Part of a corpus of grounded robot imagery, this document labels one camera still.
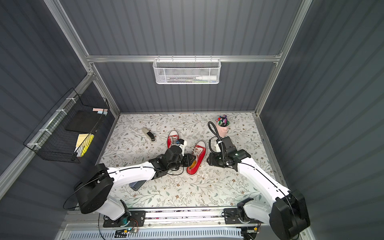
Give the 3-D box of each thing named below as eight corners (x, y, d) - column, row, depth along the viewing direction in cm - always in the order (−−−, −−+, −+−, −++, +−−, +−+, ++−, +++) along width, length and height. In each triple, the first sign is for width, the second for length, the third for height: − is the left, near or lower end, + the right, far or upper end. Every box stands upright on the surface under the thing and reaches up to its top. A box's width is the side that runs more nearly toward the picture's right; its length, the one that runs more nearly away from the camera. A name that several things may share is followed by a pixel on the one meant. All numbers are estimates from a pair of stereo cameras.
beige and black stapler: (141, 132, 111) (139, 128, 107) (145, 129, 113) (143, 125, 109) (152, 142, 105) (151, 138, 101) (156, 140, 107) (155, 135, 103)
